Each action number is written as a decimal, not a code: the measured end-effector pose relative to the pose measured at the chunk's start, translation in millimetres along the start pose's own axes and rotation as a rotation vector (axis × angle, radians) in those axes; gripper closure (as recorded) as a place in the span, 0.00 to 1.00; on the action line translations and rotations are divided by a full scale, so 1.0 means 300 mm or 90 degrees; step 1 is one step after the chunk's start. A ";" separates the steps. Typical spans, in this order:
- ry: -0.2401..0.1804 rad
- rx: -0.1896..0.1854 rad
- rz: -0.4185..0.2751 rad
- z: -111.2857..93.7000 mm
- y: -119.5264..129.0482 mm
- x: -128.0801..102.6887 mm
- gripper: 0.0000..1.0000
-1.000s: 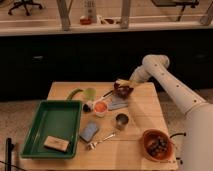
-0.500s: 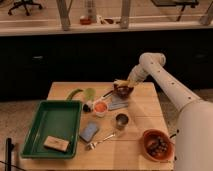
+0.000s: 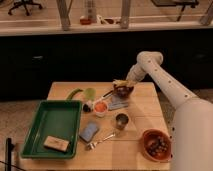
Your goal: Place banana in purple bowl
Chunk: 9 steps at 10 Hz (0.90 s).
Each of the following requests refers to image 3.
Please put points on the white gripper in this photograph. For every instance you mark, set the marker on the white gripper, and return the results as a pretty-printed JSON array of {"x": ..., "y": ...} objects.
[{"x": 136, "y": 73}]

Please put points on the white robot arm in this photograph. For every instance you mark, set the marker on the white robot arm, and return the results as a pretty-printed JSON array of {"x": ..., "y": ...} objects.
[{"x": 192, "y": 134}]

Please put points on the dark purple bowl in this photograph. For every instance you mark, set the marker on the dark purple bowl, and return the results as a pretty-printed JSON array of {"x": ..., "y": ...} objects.
[{"x": 123, "y": 91}]

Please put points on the orange bowl with grapes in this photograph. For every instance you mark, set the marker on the orange bowl with grapes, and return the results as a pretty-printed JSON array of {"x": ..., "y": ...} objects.
[{"x": 155, "y": 146}]

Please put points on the small metal cup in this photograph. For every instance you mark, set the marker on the small metal cup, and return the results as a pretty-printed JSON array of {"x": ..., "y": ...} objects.
[{"x": 121, "y": 121}]

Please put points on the wooden table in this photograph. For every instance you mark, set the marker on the wooden table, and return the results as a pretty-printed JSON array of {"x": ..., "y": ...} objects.
[{"x": 121, "y": 152}]

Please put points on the white cup orange contents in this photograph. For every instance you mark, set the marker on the white cup orange contents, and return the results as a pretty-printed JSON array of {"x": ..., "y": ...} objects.
[{"x": 100, "y": 108}]

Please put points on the black white spatula tool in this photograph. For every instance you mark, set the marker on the black white spatula tool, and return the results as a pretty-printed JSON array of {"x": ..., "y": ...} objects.
[{"x": 88, "y": 106}]

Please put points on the red object on shelf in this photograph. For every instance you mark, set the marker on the red object on shelf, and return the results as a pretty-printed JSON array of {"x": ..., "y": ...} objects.
[{"x": 85, "y": 21}]

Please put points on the silver fork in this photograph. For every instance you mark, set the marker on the silver fork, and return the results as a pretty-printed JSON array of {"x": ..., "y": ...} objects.
[{"x": 93, "y": 145}]

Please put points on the green plastic tray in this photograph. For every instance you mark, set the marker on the green plastic tray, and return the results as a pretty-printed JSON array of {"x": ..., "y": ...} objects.
[{"x": 57, "y": 118}]

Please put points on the tan sponge block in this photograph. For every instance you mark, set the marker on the tan sponge block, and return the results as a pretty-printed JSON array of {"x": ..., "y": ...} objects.
[{"x": 56, "y": 143}]

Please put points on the black office chair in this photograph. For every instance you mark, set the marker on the black office chair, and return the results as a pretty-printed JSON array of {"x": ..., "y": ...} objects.
[{"x": 24, "y": 3}]

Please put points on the black stand post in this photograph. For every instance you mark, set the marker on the black stand post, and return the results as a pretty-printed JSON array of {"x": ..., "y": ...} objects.
[{"x": 8, "y": 154}]

